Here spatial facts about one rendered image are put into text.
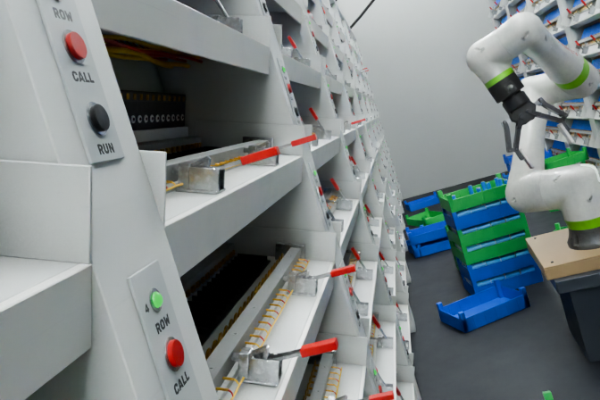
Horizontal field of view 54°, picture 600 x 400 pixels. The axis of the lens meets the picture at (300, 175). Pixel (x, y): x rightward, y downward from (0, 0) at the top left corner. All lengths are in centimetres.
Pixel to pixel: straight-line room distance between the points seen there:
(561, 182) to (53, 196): 175
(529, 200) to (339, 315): 110
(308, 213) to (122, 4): 60
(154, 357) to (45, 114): 14
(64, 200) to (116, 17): 20
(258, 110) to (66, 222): 71
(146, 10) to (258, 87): 50
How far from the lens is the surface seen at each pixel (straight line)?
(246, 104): 100
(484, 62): 185
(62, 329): 30
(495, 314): 247
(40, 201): 32
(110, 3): 47
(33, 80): 32
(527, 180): 201
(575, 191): 195
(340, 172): 169
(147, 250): 37
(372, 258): 172
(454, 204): 262
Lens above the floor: 90
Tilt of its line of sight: 4 degrees down
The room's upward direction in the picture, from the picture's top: 17 degrees counter-clockwise
